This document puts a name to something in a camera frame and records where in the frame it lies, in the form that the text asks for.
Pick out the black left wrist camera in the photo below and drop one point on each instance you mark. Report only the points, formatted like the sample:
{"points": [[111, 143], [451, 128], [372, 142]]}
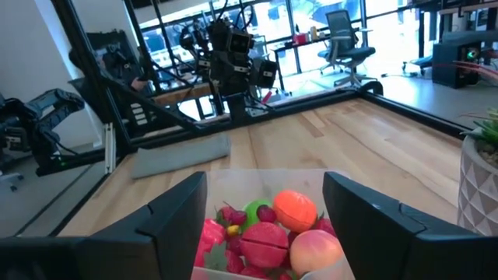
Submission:
{"points": [[240, 42]]}

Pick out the small red toy strawberry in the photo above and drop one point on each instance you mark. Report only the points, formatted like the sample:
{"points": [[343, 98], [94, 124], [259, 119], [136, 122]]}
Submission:
{"points": [[234, 261], [224, 214], [325, 225]]}

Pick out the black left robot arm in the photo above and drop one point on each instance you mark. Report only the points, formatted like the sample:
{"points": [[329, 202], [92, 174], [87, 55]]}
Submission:
{"points": [[237, 109]]}

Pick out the grey background robot arm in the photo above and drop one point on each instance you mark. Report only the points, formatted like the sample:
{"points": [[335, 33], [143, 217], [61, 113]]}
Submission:
{"points": [[50, 105]]}

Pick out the clear plastic tupperware container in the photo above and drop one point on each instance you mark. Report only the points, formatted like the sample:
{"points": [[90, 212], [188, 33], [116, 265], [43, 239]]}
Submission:
{"points": [[241, 183]]}

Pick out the grey folded cloth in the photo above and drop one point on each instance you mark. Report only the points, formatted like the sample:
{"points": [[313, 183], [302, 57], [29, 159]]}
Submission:
{"points": [[179, 155]]}

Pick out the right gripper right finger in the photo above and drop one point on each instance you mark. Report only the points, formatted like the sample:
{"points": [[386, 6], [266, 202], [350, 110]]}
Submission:
{"points": [[389, 245]]}

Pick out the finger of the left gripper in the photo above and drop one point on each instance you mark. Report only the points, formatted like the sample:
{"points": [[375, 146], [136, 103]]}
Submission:
{"points": [[267, 74], [202, 68]]}

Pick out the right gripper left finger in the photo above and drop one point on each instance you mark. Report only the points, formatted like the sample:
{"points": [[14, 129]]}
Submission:
{"points": [[148, 249]]}

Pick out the pinkish red round toy fruit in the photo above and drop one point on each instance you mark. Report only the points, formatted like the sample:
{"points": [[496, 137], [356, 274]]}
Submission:
{"points": [[264, 243]]}

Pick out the black office chair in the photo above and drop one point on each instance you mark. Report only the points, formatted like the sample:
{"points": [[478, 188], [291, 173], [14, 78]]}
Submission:
{"points": [[346, 52]]}

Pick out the green toy fruit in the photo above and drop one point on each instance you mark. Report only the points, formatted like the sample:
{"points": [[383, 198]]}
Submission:
{"points": [[253, 210]]}

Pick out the black computer green light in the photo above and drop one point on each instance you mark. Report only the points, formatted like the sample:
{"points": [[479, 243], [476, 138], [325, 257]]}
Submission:
{"points": [[451, 70]]}

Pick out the person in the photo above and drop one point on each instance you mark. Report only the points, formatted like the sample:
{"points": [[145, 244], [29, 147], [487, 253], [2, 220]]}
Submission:
{"points": [[116, 66]]}

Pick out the green succulent in white pot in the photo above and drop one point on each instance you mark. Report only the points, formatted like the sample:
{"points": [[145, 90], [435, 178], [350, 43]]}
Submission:
{"points": [[478, 194]]}

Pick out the yellow toy banana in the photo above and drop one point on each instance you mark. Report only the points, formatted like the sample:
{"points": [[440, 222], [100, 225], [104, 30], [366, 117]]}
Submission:
{"points": [[232, 230]]}

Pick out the orange toy tangerine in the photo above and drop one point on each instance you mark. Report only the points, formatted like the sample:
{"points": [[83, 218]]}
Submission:
{"points": [[295, 210]]}

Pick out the toy peach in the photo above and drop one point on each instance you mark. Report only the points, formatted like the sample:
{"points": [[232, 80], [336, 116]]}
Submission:
{"points": [[314, 250]]}

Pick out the red toy cherry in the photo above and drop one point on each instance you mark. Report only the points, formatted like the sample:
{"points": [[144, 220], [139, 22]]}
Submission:
{"points": [[238, 217], [266, 214]]}

